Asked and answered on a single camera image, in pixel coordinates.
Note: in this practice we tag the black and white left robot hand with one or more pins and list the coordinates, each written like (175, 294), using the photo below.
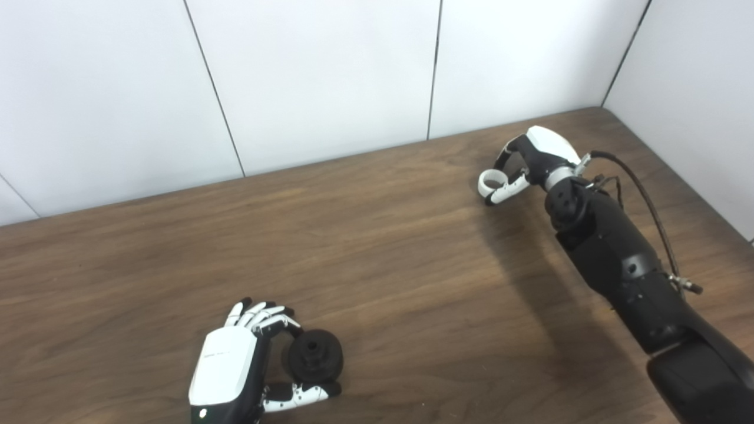
(224, 365)

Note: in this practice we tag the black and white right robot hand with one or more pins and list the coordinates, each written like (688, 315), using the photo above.
(551, 147)

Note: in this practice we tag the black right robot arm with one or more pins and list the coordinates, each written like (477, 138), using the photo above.
(612, 247)

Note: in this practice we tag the round black plastic part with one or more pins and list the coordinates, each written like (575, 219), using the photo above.
(315, 359)

